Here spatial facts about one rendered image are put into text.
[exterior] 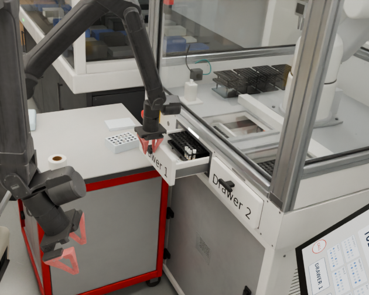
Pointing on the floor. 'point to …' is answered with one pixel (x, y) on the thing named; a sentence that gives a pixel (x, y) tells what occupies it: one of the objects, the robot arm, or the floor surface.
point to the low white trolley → (101, 206)
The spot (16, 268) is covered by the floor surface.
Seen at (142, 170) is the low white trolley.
